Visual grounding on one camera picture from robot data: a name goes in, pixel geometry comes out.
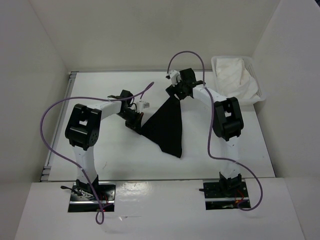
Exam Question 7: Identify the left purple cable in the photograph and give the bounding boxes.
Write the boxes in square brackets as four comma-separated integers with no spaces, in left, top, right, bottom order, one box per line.
[40,81,156,225]

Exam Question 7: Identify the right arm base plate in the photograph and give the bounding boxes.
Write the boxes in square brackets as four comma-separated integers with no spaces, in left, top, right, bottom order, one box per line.
[199,180,251,211]

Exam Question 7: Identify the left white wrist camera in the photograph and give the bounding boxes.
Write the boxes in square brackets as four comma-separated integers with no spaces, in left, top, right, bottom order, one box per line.
[136,100,150,112]

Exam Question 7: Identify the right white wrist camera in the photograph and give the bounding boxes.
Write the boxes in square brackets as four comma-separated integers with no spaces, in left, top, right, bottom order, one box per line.
[165,70,181,86]

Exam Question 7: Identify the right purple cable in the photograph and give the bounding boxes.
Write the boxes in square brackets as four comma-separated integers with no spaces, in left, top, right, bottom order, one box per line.
[166,50,263,212]

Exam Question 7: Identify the black skirt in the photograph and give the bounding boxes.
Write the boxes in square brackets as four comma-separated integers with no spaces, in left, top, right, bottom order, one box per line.
[141,96,183,158]

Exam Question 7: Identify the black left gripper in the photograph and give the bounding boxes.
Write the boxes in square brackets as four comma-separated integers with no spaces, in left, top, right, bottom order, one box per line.
[116,108,143,135]

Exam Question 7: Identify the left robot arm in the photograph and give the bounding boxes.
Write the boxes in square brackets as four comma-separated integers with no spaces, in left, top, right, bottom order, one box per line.
[65,90,144,200]

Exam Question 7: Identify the white plastic laundry basket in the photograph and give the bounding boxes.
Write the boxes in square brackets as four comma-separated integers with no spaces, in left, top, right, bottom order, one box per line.
[211,56,266,106]

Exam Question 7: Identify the purple cable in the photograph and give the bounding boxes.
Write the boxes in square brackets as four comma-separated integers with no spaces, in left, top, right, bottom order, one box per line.
[166,50,263,212]
[40,81,156,225]

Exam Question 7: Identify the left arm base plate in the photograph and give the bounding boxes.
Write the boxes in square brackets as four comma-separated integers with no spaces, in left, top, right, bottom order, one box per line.
[68,182,116,213]

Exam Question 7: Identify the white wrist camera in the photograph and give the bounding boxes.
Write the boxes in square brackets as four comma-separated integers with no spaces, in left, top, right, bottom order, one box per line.
[165,70,181,86]
[136,100,150,112]

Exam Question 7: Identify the white skirt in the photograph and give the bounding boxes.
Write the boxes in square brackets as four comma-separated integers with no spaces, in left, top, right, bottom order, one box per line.
[215,57,258,101]

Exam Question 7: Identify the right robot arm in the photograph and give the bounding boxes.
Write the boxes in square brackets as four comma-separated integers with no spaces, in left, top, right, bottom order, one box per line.
[166,68,244,197]

